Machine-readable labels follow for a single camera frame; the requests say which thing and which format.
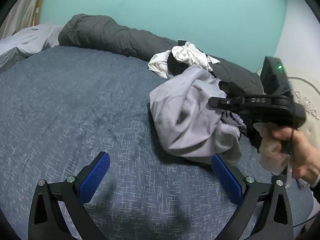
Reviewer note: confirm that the wooden frame strip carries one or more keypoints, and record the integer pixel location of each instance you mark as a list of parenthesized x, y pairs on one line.
[(40, 5)]

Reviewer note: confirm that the striped beige curtain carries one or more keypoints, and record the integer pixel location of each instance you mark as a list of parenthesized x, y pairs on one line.
[(22, 15)]

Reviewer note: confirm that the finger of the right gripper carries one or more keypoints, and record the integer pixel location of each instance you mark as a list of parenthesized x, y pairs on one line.
[(226, 103)]

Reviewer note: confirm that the black garment in pile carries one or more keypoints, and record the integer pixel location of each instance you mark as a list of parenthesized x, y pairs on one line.
[(175, 67)]

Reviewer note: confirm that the light grey zip jacket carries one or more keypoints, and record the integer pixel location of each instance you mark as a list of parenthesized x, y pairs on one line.
[(187, 126)]

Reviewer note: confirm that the white tissue in hand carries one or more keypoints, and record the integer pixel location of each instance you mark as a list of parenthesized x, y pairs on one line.
[(274, 153)]

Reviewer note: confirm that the cream tufted headboard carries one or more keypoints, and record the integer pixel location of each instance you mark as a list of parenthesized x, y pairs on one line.
[(303, 87)]

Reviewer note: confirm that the dark grey rolled duvet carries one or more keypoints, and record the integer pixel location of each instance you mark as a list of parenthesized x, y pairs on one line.
[(104, 33)]

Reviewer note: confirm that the blue patterned bed cover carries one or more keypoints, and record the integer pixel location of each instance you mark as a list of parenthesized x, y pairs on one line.
[(64, 105)]

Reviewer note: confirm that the light grey bed sheet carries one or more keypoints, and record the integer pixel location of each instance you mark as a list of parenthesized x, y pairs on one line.
[(28, 42)]

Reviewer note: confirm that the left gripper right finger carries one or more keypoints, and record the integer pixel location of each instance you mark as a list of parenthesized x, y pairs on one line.
[(275, 218)]

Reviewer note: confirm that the white crumpled garment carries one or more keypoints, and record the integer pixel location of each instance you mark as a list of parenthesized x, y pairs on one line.
[(187, 53)]

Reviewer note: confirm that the person's right hand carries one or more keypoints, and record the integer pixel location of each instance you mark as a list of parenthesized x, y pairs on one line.
[(305, 163)]

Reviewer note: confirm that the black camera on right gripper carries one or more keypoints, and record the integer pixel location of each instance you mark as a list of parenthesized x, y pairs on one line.
[(274, 78)]

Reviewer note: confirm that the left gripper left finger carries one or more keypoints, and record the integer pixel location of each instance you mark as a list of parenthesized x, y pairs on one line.
[(45, 218)]

